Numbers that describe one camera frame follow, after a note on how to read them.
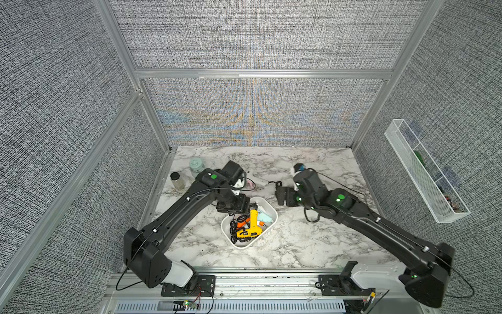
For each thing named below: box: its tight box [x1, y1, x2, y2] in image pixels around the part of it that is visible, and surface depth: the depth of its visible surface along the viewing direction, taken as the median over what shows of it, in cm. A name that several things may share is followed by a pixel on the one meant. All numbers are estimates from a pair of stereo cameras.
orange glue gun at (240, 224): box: [236, 217, 251, 229], surface depth 88 cm
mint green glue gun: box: [257, 210, 274, 224], surface depth 88 cm
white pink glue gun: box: [245, 174, 269, 190], surface depth 104 cm
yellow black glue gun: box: [235, 209, 263, 239], surface depth 83 cm
